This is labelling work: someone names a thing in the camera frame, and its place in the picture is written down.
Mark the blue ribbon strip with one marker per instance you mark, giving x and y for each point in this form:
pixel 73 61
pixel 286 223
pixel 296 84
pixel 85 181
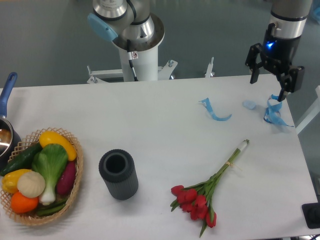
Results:
pixel 207 104

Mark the yellow bell pepper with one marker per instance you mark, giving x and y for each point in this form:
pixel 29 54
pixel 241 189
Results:
pixel 10 180

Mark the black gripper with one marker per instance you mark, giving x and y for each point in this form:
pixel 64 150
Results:
pixel 276 55

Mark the green cucumber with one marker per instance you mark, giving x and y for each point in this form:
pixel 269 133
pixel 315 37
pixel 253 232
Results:
pixel 23 160

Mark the black device at edge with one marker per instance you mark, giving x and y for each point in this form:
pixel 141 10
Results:
pixel 311 212

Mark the green bok choy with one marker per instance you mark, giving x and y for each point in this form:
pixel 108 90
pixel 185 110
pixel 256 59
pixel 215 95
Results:
pixel 50 163

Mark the woven wicker basket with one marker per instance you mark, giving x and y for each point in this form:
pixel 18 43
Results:
pixel 30 218

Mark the white garlic bulb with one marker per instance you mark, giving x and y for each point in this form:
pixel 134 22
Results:
pixel 31 184

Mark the purple sweet potato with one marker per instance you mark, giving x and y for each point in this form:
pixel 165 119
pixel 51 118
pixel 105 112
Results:
pixel 67 179

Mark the red tulip bouquet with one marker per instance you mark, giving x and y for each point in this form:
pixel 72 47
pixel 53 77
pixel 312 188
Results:
pixel 197 200

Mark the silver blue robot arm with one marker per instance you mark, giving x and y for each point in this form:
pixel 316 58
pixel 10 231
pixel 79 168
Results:
pixel 137 33

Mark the tangled blue ribbon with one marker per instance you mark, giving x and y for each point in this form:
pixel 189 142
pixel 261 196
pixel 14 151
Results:
pixel 272 113

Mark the light blue bottle cap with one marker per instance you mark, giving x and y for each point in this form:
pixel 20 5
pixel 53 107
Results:
pixel 251 105

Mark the green pea pods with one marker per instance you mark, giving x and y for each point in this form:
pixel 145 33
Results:
pixel 51 209

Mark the white frame at right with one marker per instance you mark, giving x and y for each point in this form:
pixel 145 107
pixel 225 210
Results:
pixel 310 113

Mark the dark grey ribbed vase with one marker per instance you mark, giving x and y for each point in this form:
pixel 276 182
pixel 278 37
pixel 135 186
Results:
pixel 117 169

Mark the orange fruit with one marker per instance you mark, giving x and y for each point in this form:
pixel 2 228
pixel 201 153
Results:
pixel 21 204

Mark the yellow squash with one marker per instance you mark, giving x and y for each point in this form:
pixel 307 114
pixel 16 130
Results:
pixel 52 137

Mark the blue handled saucepan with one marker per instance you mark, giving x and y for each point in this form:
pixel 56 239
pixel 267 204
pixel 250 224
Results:
pixel 9 138

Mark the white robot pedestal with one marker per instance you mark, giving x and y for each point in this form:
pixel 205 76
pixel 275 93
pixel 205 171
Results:
pixel 136 66

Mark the blue object top right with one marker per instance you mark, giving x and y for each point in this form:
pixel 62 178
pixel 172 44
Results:
pixel 315 13

